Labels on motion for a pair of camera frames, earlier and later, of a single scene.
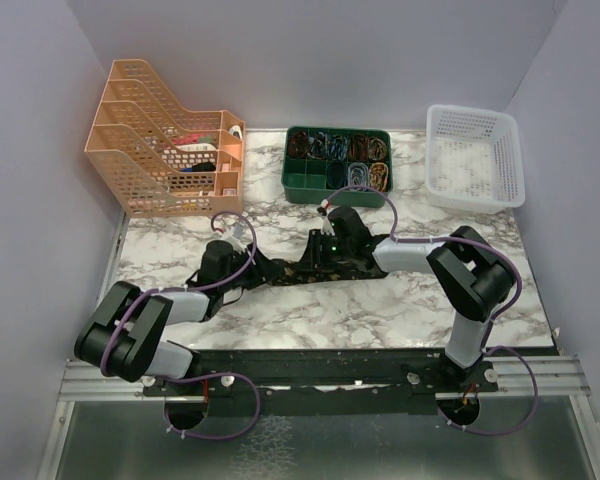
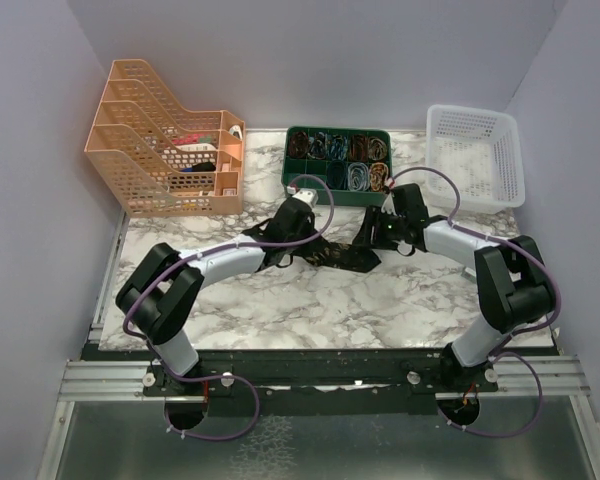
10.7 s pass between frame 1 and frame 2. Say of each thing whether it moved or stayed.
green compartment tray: stayed
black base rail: stayed
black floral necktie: moved
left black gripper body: moved
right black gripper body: moved
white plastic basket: stayed
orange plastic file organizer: stayed
